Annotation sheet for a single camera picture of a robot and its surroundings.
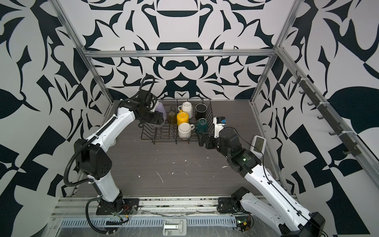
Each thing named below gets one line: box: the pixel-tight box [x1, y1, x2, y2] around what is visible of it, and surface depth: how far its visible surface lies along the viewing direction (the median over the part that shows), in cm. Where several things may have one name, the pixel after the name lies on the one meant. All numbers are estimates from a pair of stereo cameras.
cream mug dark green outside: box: [195, 117, 209, 134], surface depth 94 cm
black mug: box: [194, 103, 208, 120], surface depth 104 cm
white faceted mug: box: [177, 101, 193, 119], surface depth 103 cm
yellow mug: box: [176, 109, 190, 126], surface depth 98 cm
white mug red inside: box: [177, 122, 195, 139], surface depth 95 cm
